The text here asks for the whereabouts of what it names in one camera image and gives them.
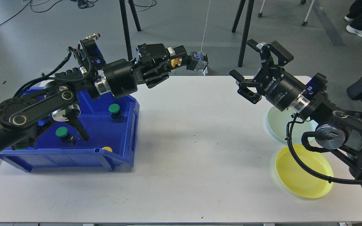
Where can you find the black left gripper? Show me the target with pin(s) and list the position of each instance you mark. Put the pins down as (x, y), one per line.
(121, 77)

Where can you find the yellow push button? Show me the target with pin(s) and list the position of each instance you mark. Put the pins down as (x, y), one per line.
(197, 61)
(107, 148)

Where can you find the yellow push button front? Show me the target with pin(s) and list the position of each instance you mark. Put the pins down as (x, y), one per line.
(107, 148)

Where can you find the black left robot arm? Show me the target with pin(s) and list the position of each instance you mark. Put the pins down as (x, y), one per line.
(38, 104)

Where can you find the black tripod legs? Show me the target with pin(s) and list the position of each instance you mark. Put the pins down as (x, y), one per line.
(126, 25)
(245, 29)

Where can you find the light green plate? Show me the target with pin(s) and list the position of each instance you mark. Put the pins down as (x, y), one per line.
(277, 122)

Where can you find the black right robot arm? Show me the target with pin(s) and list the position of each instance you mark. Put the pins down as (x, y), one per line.
(338, 132)

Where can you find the left black tripod legs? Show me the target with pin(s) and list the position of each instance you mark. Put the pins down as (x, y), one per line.
(126, 25)

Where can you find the yellow plate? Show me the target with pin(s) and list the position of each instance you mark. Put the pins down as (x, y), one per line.
(296, 179)

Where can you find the blue plastic bin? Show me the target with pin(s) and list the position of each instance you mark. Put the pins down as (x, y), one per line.
(50, 152)

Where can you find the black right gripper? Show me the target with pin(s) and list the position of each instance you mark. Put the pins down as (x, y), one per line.
(278, 86)

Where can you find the right black tripod legs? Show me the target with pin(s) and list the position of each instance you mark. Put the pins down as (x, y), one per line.
(245, 29)

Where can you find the green push button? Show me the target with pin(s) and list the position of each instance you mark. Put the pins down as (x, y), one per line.
(116, 113)
(64, 136)

